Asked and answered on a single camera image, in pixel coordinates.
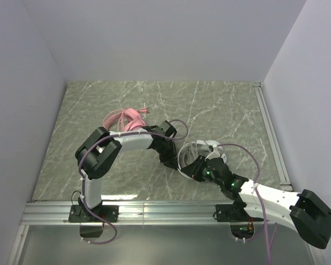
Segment white headphones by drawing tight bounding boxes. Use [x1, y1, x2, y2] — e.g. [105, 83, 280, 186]
[177, 140, 220, 179]

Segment pink headphones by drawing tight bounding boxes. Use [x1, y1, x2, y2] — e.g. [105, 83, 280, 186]
[102, 107, 149, 132]

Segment pink headphone cable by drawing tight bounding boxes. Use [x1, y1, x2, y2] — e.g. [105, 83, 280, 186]
[118, 106, 151, 130]

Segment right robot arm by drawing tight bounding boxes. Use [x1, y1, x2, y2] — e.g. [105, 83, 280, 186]
[181, 156, 331, 249]

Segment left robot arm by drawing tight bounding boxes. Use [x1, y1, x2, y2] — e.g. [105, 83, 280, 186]
[75, 121, 178, 218]

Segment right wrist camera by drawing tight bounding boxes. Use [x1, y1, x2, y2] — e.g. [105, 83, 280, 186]
[206, 145, 227, 163]

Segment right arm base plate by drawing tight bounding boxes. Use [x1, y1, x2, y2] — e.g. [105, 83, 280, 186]
[212, 204, 238, 222]

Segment right aluminium rail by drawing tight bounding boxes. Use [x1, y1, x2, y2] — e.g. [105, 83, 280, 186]
[253, 82, 293, 192]

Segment aluminium rail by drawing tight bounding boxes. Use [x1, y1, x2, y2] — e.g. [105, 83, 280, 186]
[253, 82, 293, 192]
[20, 200, 226, 226]

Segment front aluminium rail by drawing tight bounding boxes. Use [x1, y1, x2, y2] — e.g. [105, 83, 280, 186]
[20, 200, 226, 226]

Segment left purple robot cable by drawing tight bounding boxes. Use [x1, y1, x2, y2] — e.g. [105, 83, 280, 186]
[77, 119, 189, 245]

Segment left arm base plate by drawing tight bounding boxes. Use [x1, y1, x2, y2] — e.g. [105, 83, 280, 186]
[68, 204, 119, 223]

